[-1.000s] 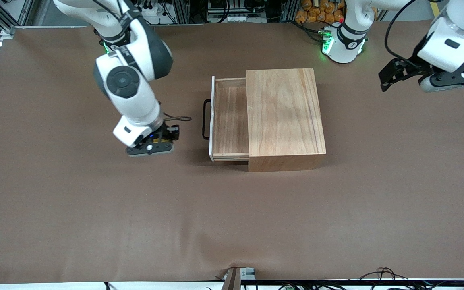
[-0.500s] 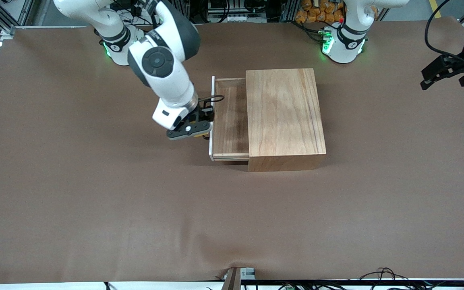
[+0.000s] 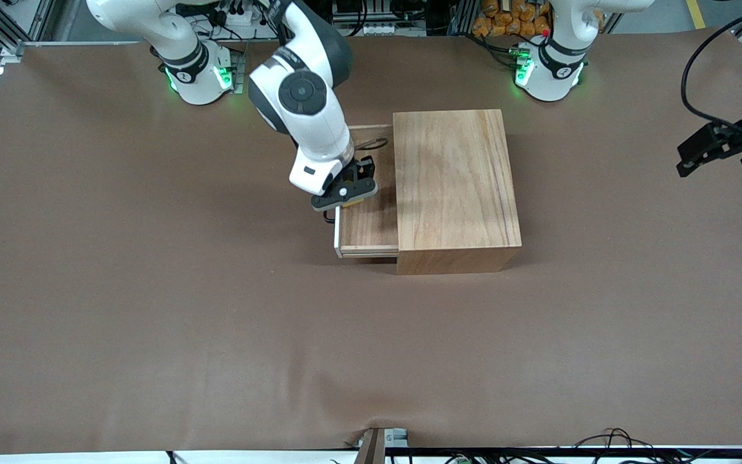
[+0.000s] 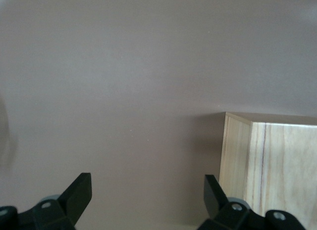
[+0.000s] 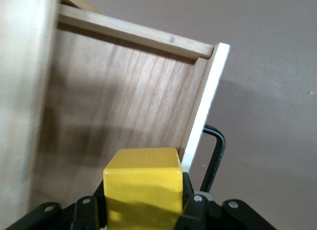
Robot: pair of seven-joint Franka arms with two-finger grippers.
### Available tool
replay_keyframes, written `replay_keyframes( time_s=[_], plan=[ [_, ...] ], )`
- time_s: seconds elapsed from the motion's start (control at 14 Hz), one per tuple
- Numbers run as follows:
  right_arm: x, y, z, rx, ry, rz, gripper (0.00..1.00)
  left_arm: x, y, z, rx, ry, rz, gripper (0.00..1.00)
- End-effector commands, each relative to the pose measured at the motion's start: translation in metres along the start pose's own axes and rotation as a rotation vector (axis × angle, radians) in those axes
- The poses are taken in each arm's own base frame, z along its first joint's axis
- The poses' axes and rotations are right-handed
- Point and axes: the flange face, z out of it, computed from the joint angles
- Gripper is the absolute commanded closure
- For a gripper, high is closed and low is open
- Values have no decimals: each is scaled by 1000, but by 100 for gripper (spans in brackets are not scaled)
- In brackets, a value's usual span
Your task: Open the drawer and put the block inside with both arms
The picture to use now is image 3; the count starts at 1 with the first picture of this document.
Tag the power strip with black plugs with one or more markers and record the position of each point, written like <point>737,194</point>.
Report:
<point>236,16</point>

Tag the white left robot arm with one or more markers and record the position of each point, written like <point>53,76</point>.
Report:
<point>554,77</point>

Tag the brown table cover sheet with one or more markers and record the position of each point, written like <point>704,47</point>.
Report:
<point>216,354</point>

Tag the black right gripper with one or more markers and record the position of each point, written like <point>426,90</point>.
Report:
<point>364,169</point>

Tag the metal table edge bracket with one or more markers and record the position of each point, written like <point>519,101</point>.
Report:
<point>371,448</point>

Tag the grey metal base plate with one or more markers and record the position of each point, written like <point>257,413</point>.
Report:
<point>239,67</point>

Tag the wooden drawer cabinet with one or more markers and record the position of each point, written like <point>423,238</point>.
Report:
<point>455,187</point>

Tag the yellow wooden block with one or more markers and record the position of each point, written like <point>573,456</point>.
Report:
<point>355,203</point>

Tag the bag of orange items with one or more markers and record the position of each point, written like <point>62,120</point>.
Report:
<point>506,19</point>

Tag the white power strip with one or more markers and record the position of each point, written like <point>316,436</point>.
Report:
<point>384,29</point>

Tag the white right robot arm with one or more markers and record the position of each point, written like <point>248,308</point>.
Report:
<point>306,129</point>

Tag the wooden drawer with white front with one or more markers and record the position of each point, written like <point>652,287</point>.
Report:
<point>374,225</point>

